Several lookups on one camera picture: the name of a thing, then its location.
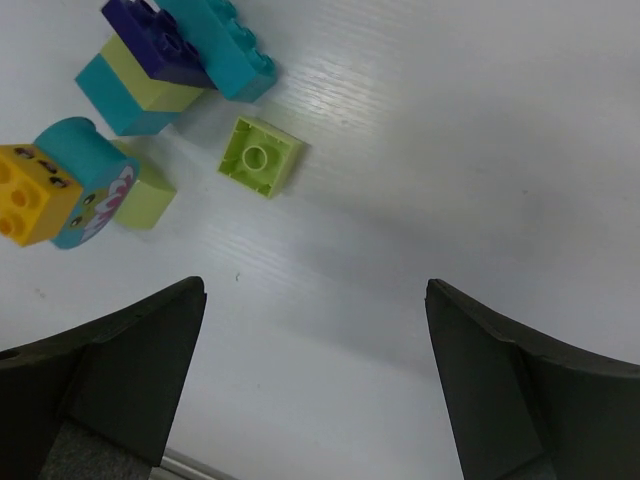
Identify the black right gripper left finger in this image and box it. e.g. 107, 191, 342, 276
1, 276, 206, 479

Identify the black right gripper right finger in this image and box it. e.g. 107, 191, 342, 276
425, 279, 639, 479

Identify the small lime lego brick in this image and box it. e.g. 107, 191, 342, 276
218, 116, 305, 199

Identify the teal and lime lego stack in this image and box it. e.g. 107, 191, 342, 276
75, 34, 205, 136

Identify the purple lego brick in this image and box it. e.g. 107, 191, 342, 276
101, 0, 216, 90

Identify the long teal lego brick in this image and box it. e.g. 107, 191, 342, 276
156, 0, 278, 103

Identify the teal lime yellow lego cluster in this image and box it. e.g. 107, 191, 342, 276
1, 117, 176, 250

